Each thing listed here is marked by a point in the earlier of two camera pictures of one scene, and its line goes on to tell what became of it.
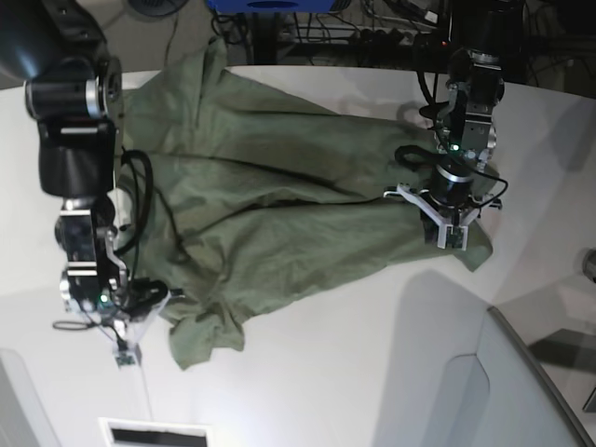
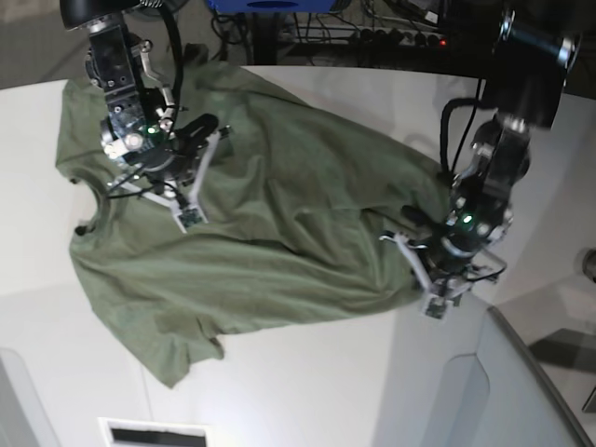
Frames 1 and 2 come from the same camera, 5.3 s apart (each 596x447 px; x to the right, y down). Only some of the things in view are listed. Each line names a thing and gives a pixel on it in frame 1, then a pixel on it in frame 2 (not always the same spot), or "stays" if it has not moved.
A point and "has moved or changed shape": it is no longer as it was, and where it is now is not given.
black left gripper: [144, 294] to [175, 159]
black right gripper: [448, 189] to [451, 255]
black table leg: [264, 38] stays
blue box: [271, 6] stays
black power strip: [393, 38] stays
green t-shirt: [230, 181] has moved or changed shape
